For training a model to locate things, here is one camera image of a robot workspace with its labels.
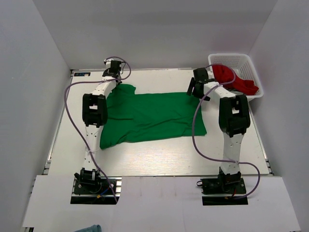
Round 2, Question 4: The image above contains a green t shirt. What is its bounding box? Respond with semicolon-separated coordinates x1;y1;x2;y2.
99;84;207;150

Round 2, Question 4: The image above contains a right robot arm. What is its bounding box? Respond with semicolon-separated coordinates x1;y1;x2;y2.
187;77;251;193

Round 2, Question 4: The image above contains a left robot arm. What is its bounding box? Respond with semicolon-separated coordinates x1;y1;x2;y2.
78;78;120;193

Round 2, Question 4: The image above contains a red t shirt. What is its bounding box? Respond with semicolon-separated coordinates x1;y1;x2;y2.
212;65;259;96

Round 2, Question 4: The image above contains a white plastic basket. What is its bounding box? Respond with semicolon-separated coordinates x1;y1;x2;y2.
208;53;264;101

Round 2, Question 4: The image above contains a blue label sticker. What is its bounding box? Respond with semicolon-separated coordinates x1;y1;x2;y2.
74;72;91;77

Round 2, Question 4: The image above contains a blue cloth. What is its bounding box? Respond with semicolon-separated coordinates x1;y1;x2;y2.
78;225;102;232

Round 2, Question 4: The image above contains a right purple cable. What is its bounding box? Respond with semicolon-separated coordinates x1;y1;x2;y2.
192;64;261;200

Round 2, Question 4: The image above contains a purple cable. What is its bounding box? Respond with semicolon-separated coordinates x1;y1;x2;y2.
64;56;132;203
192;64;261;200

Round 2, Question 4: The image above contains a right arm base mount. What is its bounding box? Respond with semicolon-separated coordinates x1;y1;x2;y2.
197;178;248;206

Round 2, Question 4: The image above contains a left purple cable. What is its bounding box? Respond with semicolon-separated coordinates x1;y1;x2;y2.
64;56;132;203

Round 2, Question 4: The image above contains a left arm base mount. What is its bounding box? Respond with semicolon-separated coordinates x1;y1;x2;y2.
70;178;117;205

